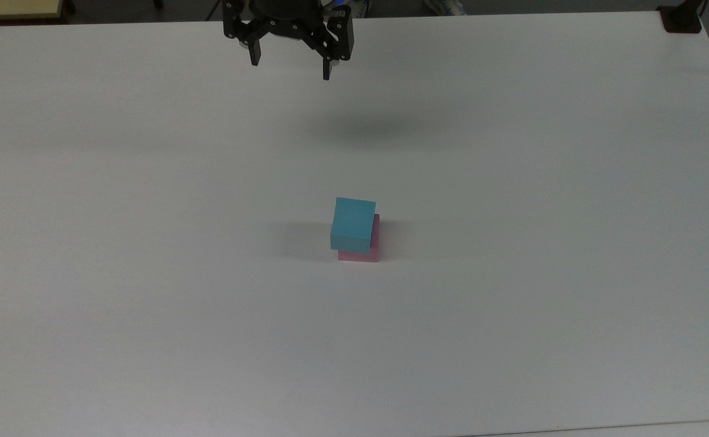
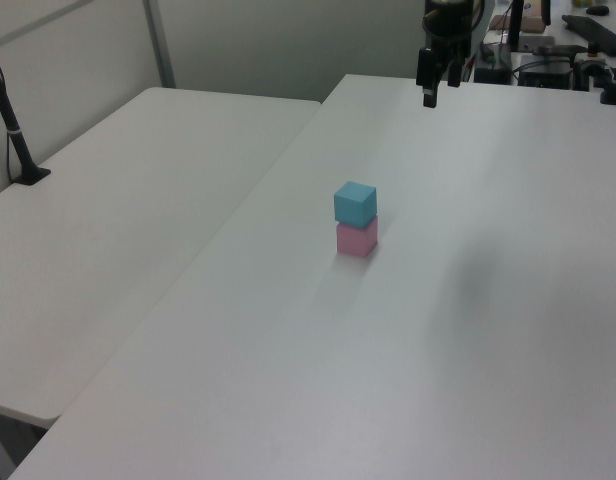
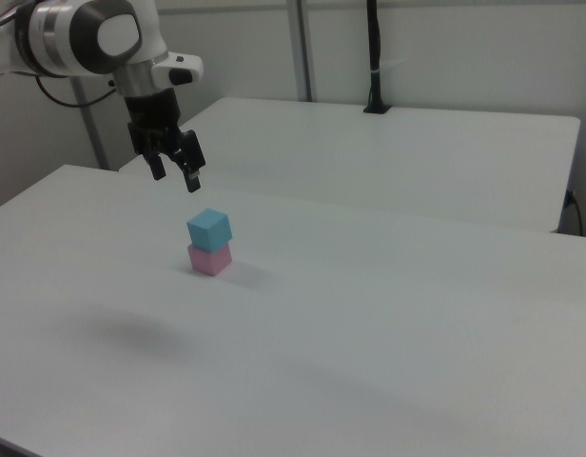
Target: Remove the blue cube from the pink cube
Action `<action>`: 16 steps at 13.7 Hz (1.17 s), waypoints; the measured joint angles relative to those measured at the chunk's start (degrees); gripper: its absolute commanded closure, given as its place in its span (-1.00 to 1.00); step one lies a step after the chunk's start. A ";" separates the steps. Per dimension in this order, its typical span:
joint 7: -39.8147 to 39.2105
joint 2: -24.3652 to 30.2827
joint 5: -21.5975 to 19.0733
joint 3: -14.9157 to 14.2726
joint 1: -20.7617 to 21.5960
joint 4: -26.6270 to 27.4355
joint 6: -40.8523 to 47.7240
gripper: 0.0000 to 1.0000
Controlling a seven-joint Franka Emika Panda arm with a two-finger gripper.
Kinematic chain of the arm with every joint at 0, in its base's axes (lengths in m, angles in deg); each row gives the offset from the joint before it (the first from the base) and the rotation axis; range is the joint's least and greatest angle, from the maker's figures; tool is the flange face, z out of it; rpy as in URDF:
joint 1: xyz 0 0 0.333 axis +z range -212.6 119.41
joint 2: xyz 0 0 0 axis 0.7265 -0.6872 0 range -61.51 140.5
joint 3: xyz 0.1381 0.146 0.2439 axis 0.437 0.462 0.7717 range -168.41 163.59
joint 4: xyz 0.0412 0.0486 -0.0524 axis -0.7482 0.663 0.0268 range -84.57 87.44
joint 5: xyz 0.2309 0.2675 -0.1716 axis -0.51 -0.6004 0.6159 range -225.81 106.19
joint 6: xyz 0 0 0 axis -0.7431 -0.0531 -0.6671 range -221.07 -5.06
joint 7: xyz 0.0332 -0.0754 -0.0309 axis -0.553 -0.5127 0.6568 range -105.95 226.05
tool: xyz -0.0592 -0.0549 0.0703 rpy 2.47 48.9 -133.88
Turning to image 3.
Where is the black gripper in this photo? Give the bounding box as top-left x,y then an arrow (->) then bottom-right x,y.
124,89 -> 208,194

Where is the blue cube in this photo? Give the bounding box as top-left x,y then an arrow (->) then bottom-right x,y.
186,208 -> 234,252

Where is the pink cube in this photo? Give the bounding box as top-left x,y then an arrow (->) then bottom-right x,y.
186,242 -> 234,277

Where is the grey aluminium frame post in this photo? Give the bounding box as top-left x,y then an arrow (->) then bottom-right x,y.
71,75 -> 109,170
286,0 -> 319,103

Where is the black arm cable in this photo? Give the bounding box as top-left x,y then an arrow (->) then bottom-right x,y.
0,9 -> 121,109

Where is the black camera pole with base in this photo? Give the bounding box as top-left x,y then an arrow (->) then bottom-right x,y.
362,0 -> 392,115

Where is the black wall cable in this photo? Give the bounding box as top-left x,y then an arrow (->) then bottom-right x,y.
563,189 -> 584,236

